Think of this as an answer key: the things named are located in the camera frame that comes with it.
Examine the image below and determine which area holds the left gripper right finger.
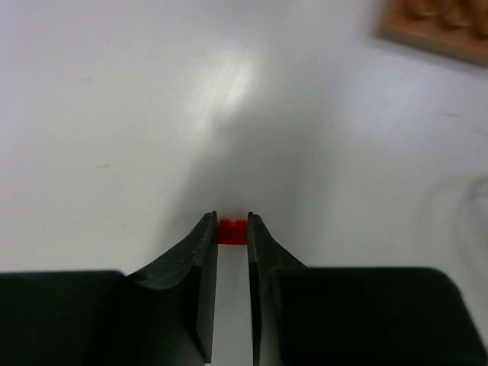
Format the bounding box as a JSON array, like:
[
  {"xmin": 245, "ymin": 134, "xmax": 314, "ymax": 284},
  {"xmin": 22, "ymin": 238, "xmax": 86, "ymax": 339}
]
[{"xmin": 247, "ymin": 212, "xmax": 306, "ymax": 365}]

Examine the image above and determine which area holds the small red two-stud lego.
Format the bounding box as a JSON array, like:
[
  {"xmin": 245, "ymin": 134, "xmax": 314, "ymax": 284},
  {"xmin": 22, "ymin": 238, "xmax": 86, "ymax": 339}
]
[{"xmin": 218, "ymin": 219, "xmax": 248, "ymax": 246}]

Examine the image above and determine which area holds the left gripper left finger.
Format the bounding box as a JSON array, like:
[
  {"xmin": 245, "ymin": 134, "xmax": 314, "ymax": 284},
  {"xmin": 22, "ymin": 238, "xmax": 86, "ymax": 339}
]
[{"xmin": 125, "ymin": 212, "xmax": 218, "ymax": 362}]

